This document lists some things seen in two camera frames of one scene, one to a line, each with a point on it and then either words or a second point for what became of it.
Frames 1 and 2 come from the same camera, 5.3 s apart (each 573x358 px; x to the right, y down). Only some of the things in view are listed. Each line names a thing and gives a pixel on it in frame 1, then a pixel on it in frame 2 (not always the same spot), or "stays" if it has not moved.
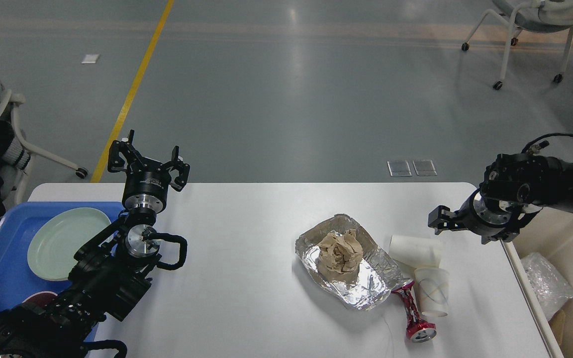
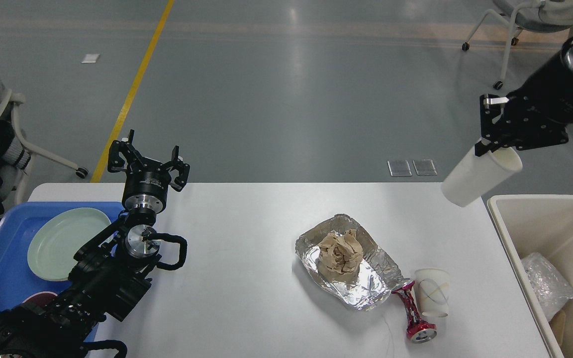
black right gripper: (495, 219) to (536, 115)
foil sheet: (552, 290) stays
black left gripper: (145, 186) stays
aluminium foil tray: (378, 273) stays
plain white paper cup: (420, 252) to (475, 175)
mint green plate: (56, 236) stays
